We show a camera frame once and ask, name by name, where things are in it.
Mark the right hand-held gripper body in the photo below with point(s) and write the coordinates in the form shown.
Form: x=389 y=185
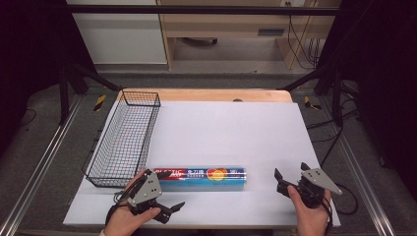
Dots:
x=319 y=182

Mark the black horizontal frame bar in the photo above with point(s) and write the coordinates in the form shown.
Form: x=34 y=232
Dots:
x=196 y=10

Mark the light wooden desk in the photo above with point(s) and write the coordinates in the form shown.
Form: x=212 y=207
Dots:
x=229 y=23

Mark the white table mat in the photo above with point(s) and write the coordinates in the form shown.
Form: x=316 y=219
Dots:
x=229 y=137

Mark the black metal stand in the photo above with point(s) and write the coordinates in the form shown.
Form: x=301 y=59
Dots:
x=337 y=98
x=64 y=98

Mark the yellow black tape piece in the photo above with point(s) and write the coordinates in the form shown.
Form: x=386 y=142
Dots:
x=99 y=102

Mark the black curtain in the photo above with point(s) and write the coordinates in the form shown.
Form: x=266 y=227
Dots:
x=383 y=82
x=29 y=49

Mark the white cabinet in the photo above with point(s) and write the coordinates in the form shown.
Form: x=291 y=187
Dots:
x=124 y=36

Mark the person's right hand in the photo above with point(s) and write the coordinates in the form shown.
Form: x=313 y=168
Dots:
x=311 y=221

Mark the silver metal rail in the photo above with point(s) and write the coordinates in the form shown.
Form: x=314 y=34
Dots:
x=42 y=164
x=360 y=177

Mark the wooden table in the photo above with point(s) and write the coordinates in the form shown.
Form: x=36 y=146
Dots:
x=209 y=95

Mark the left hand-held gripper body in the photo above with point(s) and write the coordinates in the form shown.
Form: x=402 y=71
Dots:
x=146 y=191

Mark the blue cling film roll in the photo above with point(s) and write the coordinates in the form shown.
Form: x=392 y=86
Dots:
x=203 y=179

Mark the person's left hand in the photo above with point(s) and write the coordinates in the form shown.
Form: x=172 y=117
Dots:
x=123 y=221

